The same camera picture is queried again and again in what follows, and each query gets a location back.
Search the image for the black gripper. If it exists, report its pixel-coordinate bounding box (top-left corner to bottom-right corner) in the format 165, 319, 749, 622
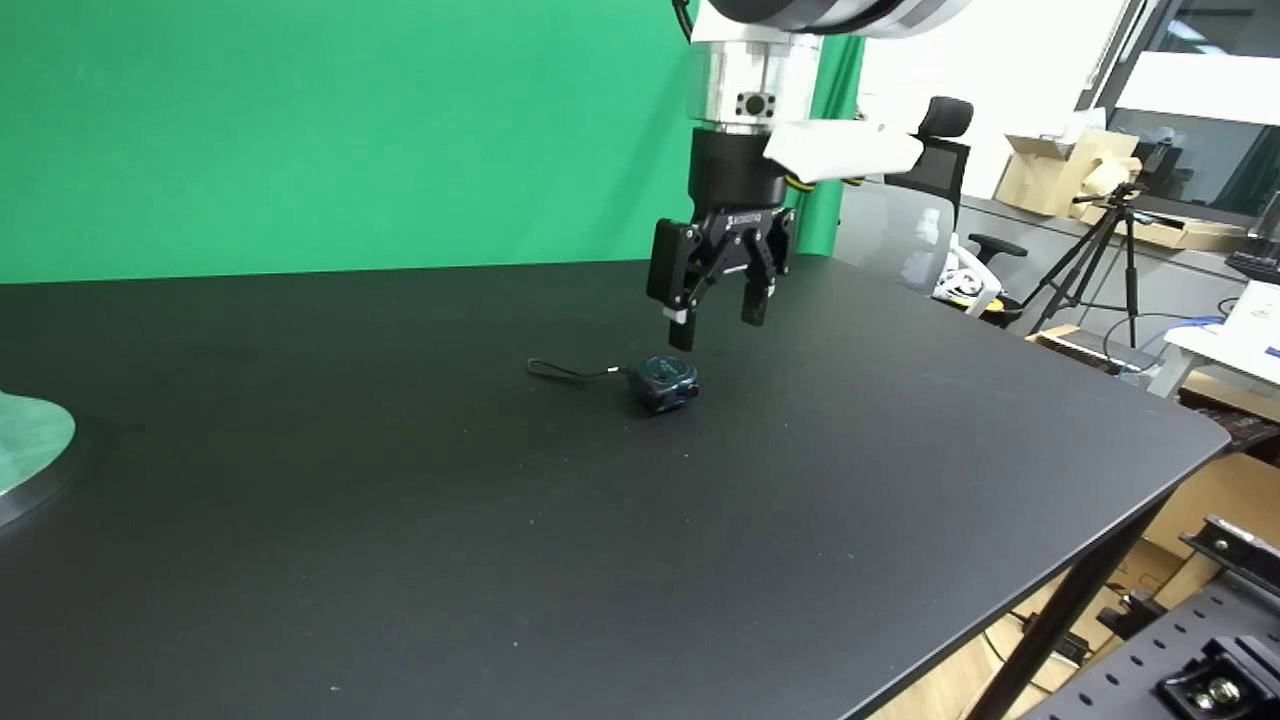
643, 122, 802, 355

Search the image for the blue measuring tape with strap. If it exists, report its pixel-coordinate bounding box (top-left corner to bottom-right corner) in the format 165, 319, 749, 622
521, 352, 703, 419

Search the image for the grey mesh chair back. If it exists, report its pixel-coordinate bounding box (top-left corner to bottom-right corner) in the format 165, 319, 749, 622
833, 177, 960, 291

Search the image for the black office chair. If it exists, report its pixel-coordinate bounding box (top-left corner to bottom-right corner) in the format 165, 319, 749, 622
882, 94, 1033, 263

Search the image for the open cardboard box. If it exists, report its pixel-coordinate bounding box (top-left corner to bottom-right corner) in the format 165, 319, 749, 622
992, 129, 1144, 223

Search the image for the green screen curtain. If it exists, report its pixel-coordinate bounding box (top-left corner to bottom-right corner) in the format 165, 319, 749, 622
0, 0, 878, 287

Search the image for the black table leg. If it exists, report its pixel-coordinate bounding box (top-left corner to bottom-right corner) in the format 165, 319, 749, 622
966, 492, 1175, 720

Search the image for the white paper stack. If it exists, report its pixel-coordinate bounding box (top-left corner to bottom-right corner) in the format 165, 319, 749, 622
1161, 275, 1280, 394

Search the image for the black perforated metal rack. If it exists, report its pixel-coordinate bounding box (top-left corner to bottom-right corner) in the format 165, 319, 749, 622
1024, 515, 1280, 720

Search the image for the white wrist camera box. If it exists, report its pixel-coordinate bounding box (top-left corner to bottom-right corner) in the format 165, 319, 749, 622
762, 118, 927, 189

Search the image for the black camera tripod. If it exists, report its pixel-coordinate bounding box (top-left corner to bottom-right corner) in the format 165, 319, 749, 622
1016, 184, 1152, 352

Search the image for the round metal robot base plate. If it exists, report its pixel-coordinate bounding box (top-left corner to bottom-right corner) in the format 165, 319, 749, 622
0, 394, 80, 499

